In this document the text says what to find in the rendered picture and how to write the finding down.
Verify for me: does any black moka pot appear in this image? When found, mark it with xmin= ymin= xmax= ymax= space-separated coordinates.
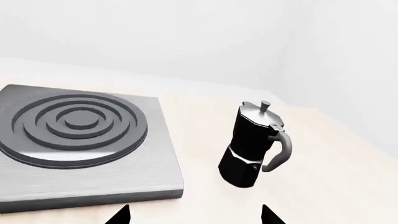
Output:
xmin=218 ymin=100 xmax=293 ymax=189

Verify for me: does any grey electric stove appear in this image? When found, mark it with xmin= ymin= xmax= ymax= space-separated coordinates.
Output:
xmin=0 ymin=84 xmax=185 ymax=214

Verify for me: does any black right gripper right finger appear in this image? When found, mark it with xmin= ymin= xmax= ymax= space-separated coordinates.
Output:
xmin=261 ymin=203 xmax=287 ymax=224

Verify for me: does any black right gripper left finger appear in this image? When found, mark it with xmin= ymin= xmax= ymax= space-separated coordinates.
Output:
xmin=104 ymin=203 xmax=131 ymax=224

